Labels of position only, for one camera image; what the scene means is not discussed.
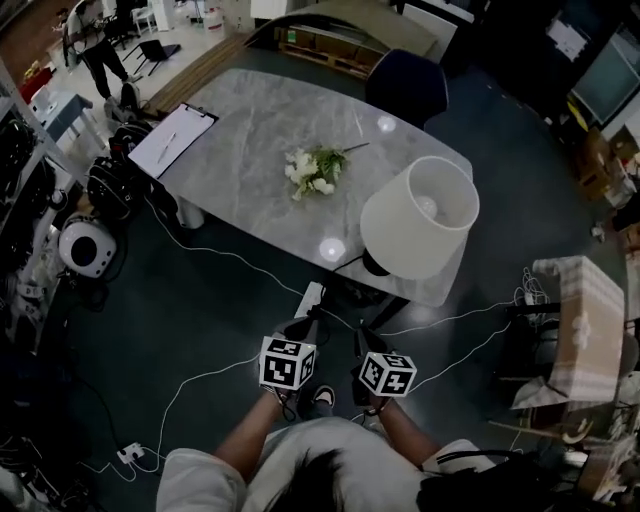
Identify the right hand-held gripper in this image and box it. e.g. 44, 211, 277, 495
350, 324, 418, 414

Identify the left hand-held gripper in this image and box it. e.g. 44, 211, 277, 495
258, 316, 320, 407

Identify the white shade table lamp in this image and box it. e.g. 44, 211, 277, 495
359, 155, 481, 280

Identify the person's left forearm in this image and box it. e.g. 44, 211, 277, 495
213, 392, 287, 484

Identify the person's right forearm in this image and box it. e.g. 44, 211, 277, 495
377, 397, 444, 471

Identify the white power strip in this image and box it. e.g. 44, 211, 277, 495
293, 281, 326, 321

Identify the person's white shirt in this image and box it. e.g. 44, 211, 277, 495
155, 417, 496, 512

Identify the white artificial flower bouquet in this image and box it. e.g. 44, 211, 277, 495
283, 141, 371, 202

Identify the cardboard box with striped tape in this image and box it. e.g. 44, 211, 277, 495
511, 255, 627, 411

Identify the white round helmet device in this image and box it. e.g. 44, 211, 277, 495
57, 215, 118, 279

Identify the white pen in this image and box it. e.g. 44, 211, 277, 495
157, 131, 177, 164

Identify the black clipboard with white paper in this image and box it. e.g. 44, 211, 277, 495
127, 102, 220, 180

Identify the black backpack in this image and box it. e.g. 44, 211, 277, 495
86, 121, 157, 221

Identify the dark blue chair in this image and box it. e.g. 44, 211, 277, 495
364, 48, 450, 130

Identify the wooden pallet shelf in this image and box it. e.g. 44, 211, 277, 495
273, 25, 391, 80

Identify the black overturned chair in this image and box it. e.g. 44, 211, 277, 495
122, 38, 181, 77

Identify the long white cable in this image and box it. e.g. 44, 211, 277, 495
79, 350, 263, 482

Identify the black lamp cord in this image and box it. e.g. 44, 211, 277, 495
331, 253, 366, 275

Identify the small white wall plug adapter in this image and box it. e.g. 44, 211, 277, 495
116, 441, 146, 464

